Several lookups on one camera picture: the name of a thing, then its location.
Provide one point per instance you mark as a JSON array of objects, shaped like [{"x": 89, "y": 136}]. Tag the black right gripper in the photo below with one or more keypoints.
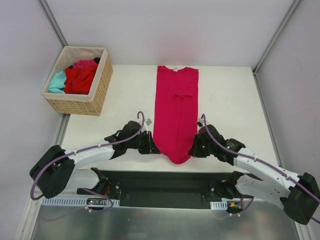
[{"x": 196, "y": 146}]

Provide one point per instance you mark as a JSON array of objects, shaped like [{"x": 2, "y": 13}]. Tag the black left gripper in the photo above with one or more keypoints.
[{"x": 151, "y": 145}]

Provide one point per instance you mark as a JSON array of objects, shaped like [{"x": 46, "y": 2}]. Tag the magenta t shirt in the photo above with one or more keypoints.
[
  {"x": 85, "y": 64},
  {"x": 176, "y": 112}
]

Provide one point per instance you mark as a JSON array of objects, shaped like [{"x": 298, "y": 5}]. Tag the wicker basket with cloth liner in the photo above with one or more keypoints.
[{"x": 90, "y": 104}]

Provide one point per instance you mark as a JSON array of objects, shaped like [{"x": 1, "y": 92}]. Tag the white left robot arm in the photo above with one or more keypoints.
[{"x": 72, "y": 169}]

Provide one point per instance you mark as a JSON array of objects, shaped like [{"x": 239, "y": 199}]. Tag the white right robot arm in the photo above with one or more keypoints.
[{"x": 298, "y": 195}]

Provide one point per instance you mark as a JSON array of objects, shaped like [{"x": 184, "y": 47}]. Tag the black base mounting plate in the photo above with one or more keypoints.
[{"x": 159, "y": 189}]

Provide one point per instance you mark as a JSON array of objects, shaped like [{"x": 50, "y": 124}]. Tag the red t shirt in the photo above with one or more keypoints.
[{"x": 79, "y": 80}]

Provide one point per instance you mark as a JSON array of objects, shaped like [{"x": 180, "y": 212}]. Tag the magenta t shirt in basket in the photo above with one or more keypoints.
[{"x": 85, "y": 64}]

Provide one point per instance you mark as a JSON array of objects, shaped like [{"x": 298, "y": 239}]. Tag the turquoise t shirt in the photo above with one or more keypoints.
[{"x": 58, "y": 83}]

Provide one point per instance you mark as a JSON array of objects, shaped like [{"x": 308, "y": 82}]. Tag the right slotted cable duct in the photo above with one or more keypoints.
[{"x": 219, "y": 205}]

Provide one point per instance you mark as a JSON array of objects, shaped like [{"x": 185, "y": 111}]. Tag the slotted cable duct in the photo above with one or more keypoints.
[
  {"x": 68, "y": 201},
  {"x": 219, "y": 205}
]

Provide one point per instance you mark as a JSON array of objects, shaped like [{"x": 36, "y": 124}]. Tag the left slotted cable duct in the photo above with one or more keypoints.
[{"x": 68, "y": 201}]

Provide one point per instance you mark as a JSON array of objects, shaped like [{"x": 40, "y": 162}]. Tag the aluminium frame rail right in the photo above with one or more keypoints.
[{"x": 276, "y": 35}]

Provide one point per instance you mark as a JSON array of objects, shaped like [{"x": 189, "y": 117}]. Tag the aluminium frame rail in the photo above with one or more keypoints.
[
  {"x": 276, "y": 35},
  {"x": 53, "y": 22}
]

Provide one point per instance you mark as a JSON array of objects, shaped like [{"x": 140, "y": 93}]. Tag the aluminium frame rail left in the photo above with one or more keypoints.
[{"x": 53, "y": 22}]

